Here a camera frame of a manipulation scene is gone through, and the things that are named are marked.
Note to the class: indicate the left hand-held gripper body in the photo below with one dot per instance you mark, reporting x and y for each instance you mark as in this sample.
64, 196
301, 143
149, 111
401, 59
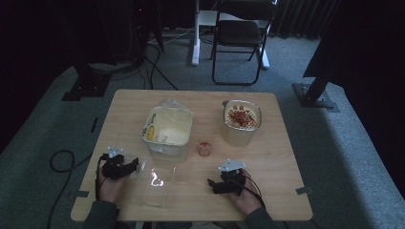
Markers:
113, 165

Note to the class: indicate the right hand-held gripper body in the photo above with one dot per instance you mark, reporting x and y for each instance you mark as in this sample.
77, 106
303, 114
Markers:
233, 178

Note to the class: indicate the person's left hand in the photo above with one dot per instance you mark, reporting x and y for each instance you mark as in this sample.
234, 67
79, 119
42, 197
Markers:
110, 189

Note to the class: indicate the person's right hand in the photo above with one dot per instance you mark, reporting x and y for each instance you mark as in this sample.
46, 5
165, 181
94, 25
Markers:
246, 198

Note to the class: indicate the small cup with red sauce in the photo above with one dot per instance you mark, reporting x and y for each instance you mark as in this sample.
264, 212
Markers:
205, 149

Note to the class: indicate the grey tape piece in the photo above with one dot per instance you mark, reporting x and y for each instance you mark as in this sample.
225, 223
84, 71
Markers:
303, 190
82, 193

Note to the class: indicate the large clear plastic container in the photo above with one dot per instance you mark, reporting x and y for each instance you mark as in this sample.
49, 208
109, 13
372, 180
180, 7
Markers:
168, 130

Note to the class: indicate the clear container with topped dessert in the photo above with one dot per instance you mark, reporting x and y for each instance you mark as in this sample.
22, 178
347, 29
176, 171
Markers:
242, 122

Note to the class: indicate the crumpled clear plastic film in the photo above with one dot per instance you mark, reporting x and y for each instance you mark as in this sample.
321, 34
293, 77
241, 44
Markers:
173, 103

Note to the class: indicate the black stand with base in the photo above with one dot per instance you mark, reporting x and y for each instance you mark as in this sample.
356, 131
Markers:
313, 92
87, 81

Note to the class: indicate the black folding chair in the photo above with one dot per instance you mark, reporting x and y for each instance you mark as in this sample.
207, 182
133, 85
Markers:
238, 33

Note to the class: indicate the dark curtain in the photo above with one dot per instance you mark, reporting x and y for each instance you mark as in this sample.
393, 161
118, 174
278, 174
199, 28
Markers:
302, 17

